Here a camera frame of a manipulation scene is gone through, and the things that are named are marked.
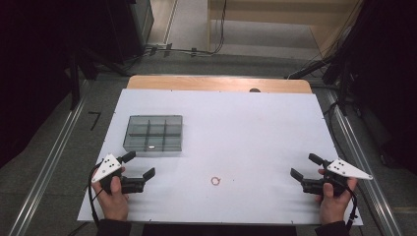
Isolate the right hand-held gripper cable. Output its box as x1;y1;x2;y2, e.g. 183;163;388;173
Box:
340;183;359;232

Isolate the person's right hand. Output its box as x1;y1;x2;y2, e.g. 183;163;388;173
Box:
315;168;359;226

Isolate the hand-held gripper cable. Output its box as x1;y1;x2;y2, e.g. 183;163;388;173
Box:
340;183;359;232
87;162;103;228

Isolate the person's dark clothing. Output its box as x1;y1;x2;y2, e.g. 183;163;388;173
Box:
141;223;298;236

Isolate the white table board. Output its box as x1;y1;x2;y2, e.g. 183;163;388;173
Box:
77;88;364;227

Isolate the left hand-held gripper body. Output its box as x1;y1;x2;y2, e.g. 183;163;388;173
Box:
90;153;146;195

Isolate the left hand-held gripper cable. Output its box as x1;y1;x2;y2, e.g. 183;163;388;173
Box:
87;162;103;228

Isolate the person's left hand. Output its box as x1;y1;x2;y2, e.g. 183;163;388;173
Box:
90;166;131;222

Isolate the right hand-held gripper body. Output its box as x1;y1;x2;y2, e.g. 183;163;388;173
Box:
300;157;374;198

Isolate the metal floor rail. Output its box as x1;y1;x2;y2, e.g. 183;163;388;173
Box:
8;82;89;236
326;89;405;236

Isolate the black floor cable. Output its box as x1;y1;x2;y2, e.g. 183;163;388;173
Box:
124;0;228;72

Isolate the black metal stand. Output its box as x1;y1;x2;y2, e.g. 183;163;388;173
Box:
286;53;362;116
67;45;130;111

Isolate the clear plastic compartment box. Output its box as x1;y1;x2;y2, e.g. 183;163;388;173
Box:
122;114;184;157

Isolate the light wooden shelf unit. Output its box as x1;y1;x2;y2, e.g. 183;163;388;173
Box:
207;0;362;57

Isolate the dark grey cabinet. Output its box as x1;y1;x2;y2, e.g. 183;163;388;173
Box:
104;0;155;65

